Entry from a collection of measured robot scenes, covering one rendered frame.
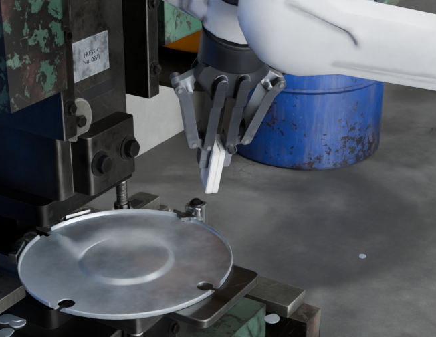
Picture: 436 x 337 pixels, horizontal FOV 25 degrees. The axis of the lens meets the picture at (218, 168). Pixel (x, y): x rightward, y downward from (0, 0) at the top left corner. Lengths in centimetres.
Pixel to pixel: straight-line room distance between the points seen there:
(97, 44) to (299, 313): 54
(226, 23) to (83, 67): 32
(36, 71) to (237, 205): 218
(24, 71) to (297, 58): 37
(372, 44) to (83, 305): 59
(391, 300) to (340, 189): 72
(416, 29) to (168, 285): 60
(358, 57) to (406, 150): 291
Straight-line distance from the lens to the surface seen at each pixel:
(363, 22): 81
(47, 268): 133
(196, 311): 123
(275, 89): 107
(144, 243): 137
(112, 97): 130
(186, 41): 157
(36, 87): 111
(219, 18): 97
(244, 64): 100
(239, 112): 108
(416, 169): 357
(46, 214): 126
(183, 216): 143
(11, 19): 106
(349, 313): 269
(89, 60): 125
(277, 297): 152
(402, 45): 81
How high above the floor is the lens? 144
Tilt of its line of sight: 24 degrees down
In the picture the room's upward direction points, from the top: straight up
